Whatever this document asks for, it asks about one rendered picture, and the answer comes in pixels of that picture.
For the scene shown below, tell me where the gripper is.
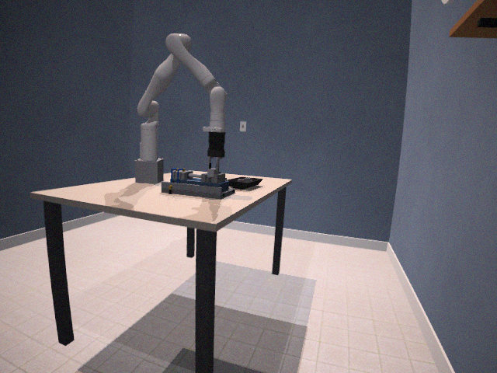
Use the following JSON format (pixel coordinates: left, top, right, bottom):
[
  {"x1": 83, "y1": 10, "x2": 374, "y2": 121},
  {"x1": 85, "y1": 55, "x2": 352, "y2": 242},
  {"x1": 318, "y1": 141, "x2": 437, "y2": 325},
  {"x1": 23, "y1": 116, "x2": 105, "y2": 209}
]
[{"x1": 203, "y1": 120, "x2": 225, "y2": 172}]

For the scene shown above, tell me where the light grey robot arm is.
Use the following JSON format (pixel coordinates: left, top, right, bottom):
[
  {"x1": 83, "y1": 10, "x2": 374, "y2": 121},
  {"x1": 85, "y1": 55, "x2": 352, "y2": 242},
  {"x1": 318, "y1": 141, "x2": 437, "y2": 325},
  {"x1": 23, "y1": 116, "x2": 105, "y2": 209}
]
[{"x1": 137, "y1": 33, "x2": 227, "y2": 161}]

